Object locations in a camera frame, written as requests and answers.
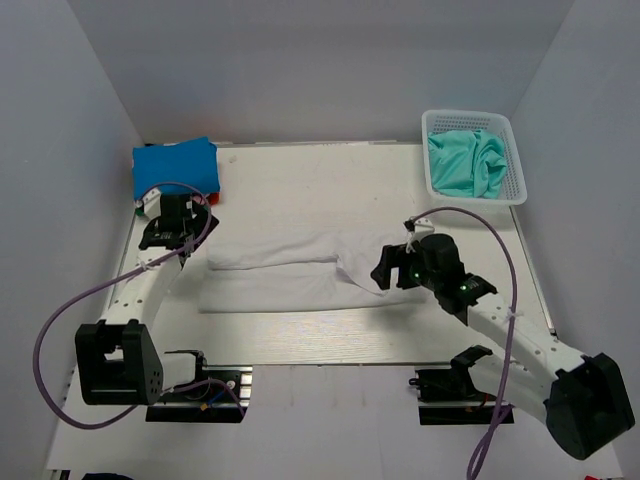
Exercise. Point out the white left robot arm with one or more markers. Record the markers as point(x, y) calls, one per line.
point(117, 361)

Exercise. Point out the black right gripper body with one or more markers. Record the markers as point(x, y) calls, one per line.
point(421, 275)

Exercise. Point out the folded red t shirt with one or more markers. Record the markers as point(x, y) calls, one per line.
point(214, 198)

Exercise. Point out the white t shirt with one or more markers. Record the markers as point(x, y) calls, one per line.
point(299, 271)

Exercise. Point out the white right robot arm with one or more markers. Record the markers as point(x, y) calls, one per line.
point(581, 399)

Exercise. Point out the folded blue t shirt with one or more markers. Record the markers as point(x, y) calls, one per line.
point(170, 167)

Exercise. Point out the teal t shirt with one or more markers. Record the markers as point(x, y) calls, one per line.
point(467, 163)

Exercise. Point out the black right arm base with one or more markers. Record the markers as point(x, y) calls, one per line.
point(447, 398)

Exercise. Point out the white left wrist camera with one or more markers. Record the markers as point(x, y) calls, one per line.
point(152, 203)

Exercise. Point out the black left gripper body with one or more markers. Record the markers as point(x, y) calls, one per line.
point(197, 225)

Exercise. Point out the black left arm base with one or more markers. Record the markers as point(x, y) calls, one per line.
point(218, 395)

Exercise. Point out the white plastic basket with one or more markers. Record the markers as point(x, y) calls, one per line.
point(513, 191)

